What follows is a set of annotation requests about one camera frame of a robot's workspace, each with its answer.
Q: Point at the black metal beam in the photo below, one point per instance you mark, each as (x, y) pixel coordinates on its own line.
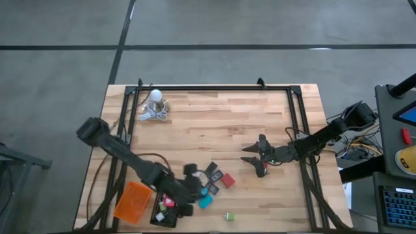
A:
(360, 170)

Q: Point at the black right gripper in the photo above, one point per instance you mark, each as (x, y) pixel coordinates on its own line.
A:
(279, 154)

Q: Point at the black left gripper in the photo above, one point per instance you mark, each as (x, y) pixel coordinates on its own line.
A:
(188, 190)

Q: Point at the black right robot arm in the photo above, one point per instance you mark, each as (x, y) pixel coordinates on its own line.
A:
(325, 136)

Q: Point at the dark blue windowed box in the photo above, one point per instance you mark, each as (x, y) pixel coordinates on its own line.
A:
(213, 188)
(216, 175)

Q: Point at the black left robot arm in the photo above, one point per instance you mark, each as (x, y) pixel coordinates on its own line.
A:
(130, 156)

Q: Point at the large red wall charger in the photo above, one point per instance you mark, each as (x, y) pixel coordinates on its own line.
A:
(227, 180)
(265, 165)

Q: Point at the small white wall charger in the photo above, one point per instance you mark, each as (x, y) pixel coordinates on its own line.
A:
(159, 217)

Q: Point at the grey operator cart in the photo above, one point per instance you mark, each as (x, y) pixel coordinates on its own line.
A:
(385, 113)

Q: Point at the wooden lamp base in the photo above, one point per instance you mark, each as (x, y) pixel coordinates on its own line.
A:
(164, 106)

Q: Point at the black plastic basket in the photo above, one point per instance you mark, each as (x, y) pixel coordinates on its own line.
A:
(170, 221)

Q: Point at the backlit black keyboard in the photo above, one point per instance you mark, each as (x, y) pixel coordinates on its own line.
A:
(399, 206)

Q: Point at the teal plastic box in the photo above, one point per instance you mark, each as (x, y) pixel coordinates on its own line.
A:
(205, 201)

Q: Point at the grey metal stand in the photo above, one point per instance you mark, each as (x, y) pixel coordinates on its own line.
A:
(19, 159)

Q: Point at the red emergency button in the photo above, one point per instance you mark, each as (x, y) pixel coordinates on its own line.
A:
(406, 136)

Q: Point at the black round pole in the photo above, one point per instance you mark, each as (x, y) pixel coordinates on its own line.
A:
(403, 87)

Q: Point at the plain white box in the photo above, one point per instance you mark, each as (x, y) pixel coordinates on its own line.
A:
(196, 174)

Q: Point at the black card box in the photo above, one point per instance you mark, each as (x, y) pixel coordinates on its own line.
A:
(211, 168)

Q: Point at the black metal table frame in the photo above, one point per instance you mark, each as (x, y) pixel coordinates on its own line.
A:
(211, 88)

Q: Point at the tablet with blue screen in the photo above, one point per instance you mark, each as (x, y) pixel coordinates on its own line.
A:
(408, 113)

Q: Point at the black frame clamp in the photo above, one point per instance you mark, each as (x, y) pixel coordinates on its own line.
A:
(140, 82)
(261, 82)

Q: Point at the small pink wall charger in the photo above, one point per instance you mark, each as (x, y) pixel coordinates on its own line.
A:
(169, 202)

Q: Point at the white light bulb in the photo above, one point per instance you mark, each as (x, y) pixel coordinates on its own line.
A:
(156, 95)

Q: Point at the small teal wall charger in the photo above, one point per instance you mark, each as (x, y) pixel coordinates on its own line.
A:
(204, 191)

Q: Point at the yellow rounded device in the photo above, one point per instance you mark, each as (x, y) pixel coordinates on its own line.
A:
(406, 160)

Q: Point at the white paper sheet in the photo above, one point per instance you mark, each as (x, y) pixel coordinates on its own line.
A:
(348, 195)

